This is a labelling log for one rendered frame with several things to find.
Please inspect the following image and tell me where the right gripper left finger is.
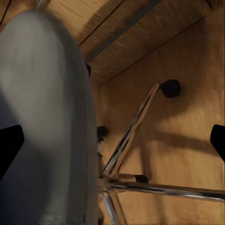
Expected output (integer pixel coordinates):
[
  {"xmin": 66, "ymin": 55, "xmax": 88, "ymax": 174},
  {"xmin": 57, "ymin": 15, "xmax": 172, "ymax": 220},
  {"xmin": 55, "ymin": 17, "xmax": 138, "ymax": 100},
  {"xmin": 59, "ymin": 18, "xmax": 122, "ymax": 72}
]
[{"xmin": 0, "ymin": 125, "xmax": 24, "ymax": 181}]

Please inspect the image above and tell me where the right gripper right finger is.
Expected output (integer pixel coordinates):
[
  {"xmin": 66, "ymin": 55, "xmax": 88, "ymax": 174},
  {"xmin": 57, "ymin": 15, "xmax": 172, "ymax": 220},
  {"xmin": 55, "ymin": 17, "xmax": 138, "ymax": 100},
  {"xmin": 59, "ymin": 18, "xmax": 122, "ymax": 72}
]
[{"xmin": 210, "ymin": 124, "xmax": 225, "ymax": 162}]

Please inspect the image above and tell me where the swivel chair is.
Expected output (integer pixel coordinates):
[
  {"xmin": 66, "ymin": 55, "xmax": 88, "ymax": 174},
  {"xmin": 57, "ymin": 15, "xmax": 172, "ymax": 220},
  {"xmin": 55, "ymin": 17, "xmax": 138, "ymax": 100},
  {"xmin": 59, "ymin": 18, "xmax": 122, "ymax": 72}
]
[{"xmin": 0, "ymin": 10, "xmax": 225, "ymax": 225}]

